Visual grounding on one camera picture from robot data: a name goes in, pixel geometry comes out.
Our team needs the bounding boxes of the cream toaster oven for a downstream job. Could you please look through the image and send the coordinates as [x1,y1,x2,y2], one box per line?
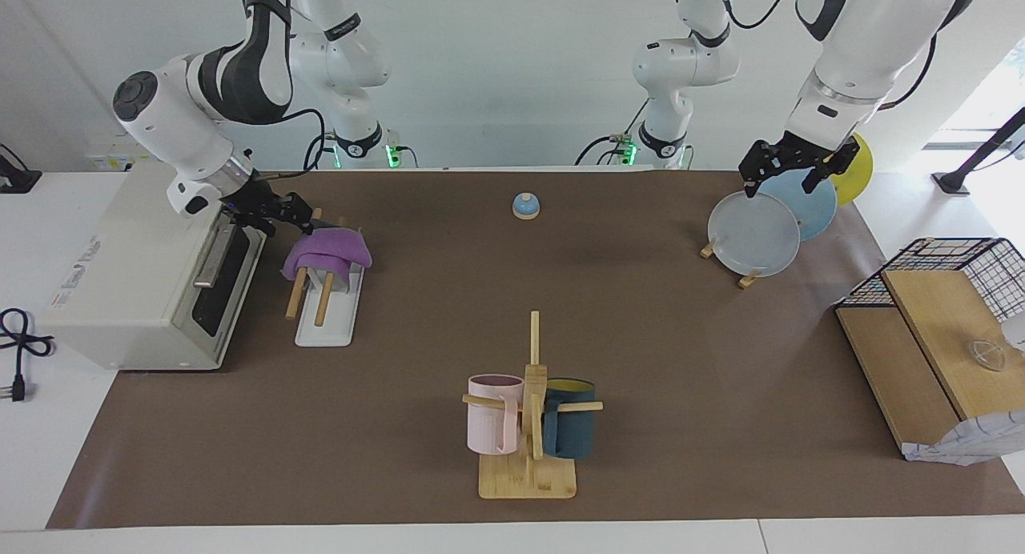
[36,163,271,371]

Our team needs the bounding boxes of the white patterned paper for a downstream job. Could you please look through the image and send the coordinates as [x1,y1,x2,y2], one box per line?
[901,410,1025,467]

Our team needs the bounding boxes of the black base cable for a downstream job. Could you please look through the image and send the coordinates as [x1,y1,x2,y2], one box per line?
[303,132,337,171]
[575,98,651,167]

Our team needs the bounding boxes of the purple grey towel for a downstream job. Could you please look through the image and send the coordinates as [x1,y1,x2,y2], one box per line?
[280,227,373,292]

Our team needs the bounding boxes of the light wooden board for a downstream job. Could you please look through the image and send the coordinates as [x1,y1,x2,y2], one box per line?
[881,269,1025,424]

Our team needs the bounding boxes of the brown table mat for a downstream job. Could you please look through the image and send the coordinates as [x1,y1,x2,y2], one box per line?
[46,170,1025,529]

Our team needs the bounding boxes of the pink mug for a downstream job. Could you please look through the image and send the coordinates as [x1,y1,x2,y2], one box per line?
[468,374,525,456]

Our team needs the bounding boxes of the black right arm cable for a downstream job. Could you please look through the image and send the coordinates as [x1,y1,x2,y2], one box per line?
[256,108,328,180]

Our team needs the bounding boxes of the clear glass piece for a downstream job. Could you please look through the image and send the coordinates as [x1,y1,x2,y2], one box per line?
[967,338,1006,371]

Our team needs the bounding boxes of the white power strip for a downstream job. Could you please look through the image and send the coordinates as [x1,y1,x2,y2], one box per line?
[86,154,161,173]

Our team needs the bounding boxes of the black desk mount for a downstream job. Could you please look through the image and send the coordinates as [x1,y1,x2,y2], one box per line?
[0,143,42,195]

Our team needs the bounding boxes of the black power cable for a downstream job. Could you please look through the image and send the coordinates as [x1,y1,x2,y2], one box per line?
[0,308,55,403]

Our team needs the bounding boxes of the white wooden towel rack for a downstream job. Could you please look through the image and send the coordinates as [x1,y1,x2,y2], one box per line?
[286,208,368,347]

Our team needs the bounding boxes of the light blue plate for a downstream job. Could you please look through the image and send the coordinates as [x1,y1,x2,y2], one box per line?
[757,170,838,242]

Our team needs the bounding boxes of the wooden mug tree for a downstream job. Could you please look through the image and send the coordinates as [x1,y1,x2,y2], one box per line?
[462,311,604,500]

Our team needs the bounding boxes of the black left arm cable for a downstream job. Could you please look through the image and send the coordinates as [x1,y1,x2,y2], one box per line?
[719,0,939,111]

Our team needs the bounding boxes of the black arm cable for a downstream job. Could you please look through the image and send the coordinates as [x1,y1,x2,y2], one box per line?
[719,0,939,111]
[256,108,328,180]

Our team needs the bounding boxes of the yellow plate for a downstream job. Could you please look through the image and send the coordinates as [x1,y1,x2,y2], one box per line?
[829,132,874,205]

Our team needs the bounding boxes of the grey plate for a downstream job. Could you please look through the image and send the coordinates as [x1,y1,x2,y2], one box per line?
[708,191,802,278]

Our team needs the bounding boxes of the wooden plate rack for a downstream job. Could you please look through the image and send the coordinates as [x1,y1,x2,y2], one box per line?
[700,238,762,290]

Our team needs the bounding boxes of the black wire basket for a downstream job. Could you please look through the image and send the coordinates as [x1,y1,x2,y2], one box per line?
[835,237,1025,323]

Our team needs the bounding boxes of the dark teal mug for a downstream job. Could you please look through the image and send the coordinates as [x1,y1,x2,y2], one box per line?
[543,378,597,460]

